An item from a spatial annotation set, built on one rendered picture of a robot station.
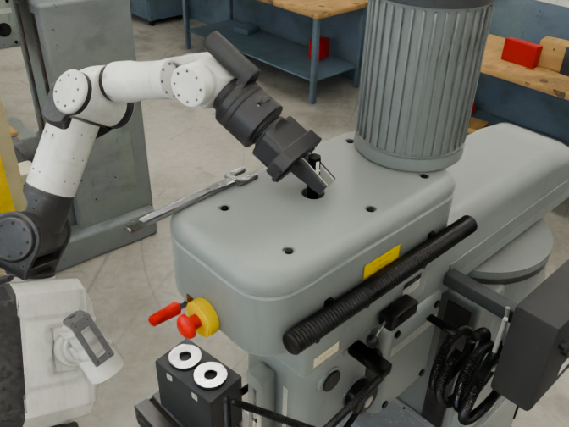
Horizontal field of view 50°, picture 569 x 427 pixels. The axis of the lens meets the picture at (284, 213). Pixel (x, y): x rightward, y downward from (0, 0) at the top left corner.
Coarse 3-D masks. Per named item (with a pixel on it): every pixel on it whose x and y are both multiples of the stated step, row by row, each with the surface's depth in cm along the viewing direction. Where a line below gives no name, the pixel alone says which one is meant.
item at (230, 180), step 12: (240, 168) 103; (228, 180) 99; (240, 180) 99; (252, 180) 101; (204, 192) 96; (216, 192) 97; (168, 204) 93; (180, 204) 93; (192, 204) 94; (144, 216) 90; (156, 216) 90; (132, 228) 87
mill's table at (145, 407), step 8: (152, 392) 183; (144, 400) 179; (152, 400) 182; (136, 408) 177; (144, 408) 177; (152, 408) 177; (160, 408) 180; (136, 416) 180; (144, 416) 175; (152, 416) 175; (160, 416) 175; (168, 416) 178; (248, 416) 175; (144, 424) 178; (152, 424) 172; (160, 424) 172; (168, 424) 172; (176, 424) 175; (184, 424) 173; (240, 424) 173; (248, 424) 173
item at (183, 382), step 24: (168, 360) 168; (192, 360) 166; (216, 360) 168; (168, 384) 168; (192, 384) 161; (216, 384) 160; (240, 384) 165; (168, 408) 175; (192, 408) 165; (216, 408) 160
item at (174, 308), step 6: (168, 306) 101; (174, 306) 101; (180, 306) 102; (186, 306) 103; (156, 312) 100; (162, 312) 100; (168, 312) 100; (174, 312) 101; (180, 312) 102; (150, 318) 99; (156, 318) 99; (162, 318) 100; (168, 318) 100; (156, 324) 99
